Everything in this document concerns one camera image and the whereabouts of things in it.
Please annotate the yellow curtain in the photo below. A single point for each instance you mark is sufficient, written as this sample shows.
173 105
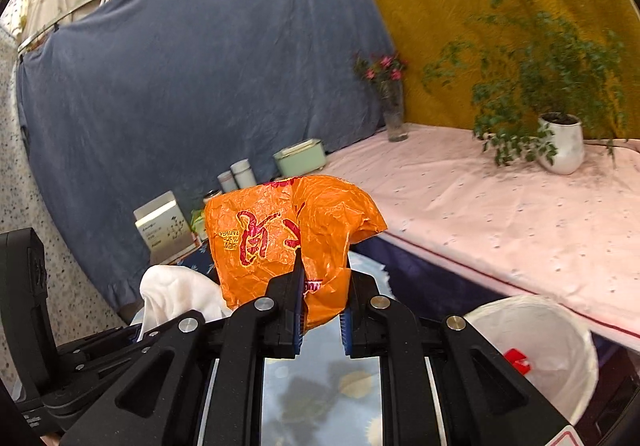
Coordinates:
425 1

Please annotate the short white bottle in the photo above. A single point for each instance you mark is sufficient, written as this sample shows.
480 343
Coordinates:
242 173

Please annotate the small green box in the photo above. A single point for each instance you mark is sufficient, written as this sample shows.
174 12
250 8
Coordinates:
197 226

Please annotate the dark blue floral cloth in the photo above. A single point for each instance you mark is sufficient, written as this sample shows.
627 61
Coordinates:
202 260

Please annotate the bin with white liner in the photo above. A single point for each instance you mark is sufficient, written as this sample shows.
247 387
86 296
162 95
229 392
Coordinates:
560 326

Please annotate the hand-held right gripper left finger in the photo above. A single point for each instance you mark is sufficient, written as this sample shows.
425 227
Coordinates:
298 326

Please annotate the pink printed tablecloth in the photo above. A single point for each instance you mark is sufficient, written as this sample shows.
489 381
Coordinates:
475 216

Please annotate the orange plastic bag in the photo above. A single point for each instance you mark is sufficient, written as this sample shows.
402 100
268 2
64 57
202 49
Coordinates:
260 236

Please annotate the white cloth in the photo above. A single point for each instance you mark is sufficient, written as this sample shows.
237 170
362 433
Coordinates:
175 291

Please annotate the green plant in white pot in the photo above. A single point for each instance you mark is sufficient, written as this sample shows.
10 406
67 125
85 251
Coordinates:
562 146

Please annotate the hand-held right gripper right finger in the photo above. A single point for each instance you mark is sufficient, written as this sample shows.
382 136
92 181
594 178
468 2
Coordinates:
344 331

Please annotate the blue curtain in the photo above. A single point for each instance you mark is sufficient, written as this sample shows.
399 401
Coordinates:
200 76

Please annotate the glass vase with pink flowers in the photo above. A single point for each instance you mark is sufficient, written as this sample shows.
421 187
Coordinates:
395 118

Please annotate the white cardboard box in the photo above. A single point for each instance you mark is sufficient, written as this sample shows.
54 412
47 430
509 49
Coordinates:
165 226

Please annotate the orange printed can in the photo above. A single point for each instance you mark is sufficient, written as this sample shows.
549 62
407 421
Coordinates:
212 198

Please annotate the light green tissue box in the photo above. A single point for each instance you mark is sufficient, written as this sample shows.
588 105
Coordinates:
300 158

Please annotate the red cigarette pack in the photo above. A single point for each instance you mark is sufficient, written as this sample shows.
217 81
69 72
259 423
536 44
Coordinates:
517 358

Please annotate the light blue dotted pillow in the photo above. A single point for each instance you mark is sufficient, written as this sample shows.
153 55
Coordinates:
320 396

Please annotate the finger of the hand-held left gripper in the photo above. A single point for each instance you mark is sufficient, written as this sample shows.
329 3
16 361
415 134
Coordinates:
100 345
115 366

